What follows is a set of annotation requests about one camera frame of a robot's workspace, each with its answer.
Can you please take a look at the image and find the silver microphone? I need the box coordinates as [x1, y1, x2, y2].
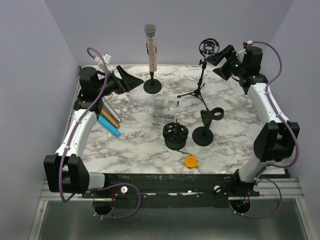
[102, 97, 123, 124]

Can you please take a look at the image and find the clear screw organizer box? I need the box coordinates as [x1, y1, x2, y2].
[149, 97, 180, 128]

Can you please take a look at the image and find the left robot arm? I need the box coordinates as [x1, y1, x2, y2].
[43, 65, 144, 198]

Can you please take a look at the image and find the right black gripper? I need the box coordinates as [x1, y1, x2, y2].
[205, 45, 247, 81]

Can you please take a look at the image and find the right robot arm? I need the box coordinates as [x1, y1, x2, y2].
[206, 41, 300, 196]

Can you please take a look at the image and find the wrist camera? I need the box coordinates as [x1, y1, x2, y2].
[94, 52, 112, 73]
[236, 40, 253, 62]

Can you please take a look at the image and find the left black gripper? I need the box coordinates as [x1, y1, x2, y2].
[95, 65, 143, 98]

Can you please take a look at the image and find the shock mount round base stand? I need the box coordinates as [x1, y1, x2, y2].
[162, 122, 189, 151]

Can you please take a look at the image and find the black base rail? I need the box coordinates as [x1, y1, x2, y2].
[67, 172, 301, 208]

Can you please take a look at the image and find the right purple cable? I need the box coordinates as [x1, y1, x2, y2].
[228, 41, 301, 219]

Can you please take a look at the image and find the gold microphone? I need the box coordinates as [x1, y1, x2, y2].
[100, 107, 120, 129]

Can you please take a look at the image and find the black tripod shock mount stand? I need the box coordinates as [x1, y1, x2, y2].
[177, 38, 220, 111]

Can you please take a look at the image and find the orange tape measure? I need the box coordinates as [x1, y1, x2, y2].
[184, 155, 198, 169]

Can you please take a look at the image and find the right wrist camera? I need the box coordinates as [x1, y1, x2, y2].
[236, 40, 253, 62]

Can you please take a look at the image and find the blue microphone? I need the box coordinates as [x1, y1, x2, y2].
[97, 115, 121, 138]

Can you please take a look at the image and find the glitter microphone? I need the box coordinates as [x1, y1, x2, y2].
[144, 22, 158, 73]

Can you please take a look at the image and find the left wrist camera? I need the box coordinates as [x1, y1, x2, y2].
[94, 52, 112, 73]

